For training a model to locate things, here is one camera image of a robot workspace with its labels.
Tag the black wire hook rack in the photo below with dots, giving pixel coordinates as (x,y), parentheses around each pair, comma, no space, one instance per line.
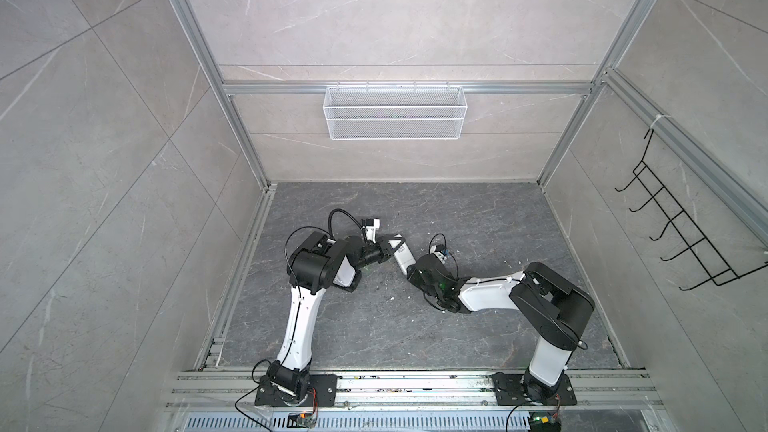
(716,269)

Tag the white remote control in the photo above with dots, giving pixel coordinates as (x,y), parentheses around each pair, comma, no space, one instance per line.
(402,253)

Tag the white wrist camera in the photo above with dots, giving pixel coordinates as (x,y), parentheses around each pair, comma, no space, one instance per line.
(441,252)
(370,228)

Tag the aluminium front rail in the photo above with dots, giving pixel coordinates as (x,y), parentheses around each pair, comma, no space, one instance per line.
(411,389)

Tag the white wire mesh basket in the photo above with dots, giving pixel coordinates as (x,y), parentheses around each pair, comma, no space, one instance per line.
(394,112)

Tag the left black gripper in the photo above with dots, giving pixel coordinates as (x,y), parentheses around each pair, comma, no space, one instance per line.
(384,247)

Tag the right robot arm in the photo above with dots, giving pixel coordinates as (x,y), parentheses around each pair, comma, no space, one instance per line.
(557,309)

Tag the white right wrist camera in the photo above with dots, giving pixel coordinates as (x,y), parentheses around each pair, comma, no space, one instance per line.
(441,252)

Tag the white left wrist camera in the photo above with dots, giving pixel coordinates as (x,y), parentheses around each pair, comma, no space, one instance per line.
(370,228)

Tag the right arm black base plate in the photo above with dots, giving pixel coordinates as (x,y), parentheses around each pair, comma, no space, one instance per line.
(521,389)

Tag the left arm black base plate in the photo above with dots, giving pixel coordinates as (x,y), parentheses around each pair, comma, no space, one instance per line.
(313,389)

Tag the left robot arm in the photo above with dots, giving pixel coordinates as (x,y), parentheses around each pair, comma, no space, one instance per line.
(317,264)

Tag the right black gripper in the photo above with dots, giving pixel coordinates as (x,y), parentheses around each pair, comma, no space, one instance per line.
(413,275)

